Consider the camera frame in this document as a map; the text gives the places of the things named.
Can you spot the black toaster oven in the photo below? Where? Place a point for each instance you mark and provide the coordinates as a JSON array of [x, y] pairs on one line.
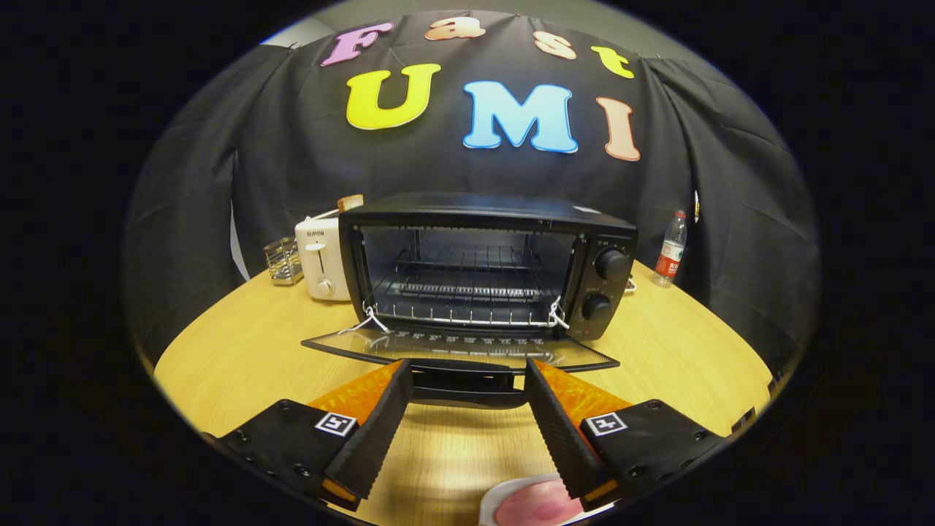
[[482, 212]]

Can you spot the white pop-up toaster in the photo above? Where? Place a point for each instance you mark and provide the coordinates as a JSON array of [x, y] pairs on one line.
[[318, 263]]

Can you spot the pink ham slice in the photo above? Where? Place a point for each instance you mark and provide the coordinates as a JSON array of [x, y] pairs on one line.
[[533, 508]]

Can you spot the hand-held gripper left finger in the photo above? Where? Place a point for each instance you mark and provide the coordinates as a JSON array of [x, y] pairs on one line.
[[380, 431]]

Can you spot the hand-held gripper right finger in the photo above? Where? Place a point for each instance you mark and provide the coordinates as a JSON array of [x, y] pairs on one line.
[[559, 435]]

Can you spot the toasted bread slice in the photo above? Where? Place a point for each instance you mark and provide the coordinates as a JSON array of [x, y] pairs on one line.
[[350, 203]]

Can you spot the white rectangular food tray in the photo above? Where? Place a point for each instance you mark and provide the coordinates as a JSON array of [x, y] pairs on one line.
[[493, 500]]

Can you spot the clear plastic water bottle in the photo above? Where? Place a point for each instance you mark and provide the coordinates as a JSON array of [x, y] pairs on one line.
[[670, 252]]

